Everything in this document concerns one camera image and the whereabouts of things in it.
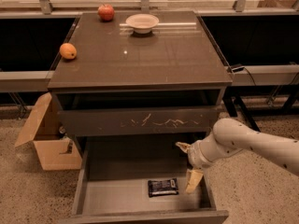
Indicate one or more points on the grey drawer cabinet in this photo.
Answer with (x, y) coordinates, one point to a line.
(174, 66)

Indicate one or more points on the black rolling stand leg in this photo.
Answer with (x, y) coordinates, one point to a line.
(235, 105)

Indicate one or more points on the orange fruit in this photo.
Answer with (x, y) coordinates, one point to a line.
(68, 51)

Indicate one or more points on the dark blue rxbar wrapper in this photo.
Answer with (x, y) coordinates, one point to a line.
(162, 187)

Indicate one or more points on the scratched grey top drawer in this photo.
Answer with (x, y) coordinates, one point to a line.
(107, 122)

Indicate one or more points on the open cardboard box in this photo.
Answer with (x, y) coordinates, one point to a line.
(54, 149)

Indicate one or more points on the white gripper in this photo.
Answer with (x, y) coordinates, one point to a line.
(194, 155)

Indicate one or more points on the open grey middle drawer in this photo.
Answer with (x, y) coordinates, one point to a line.
(113, 183)

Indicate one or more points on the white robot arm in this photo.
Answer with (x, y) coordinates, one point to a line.
(227, 138)

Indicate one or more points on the red apple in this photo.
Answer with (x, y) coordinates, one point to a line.
(106, 12)

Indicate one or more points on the white bowl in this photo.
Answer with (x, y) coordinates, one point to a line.
(142, 23)

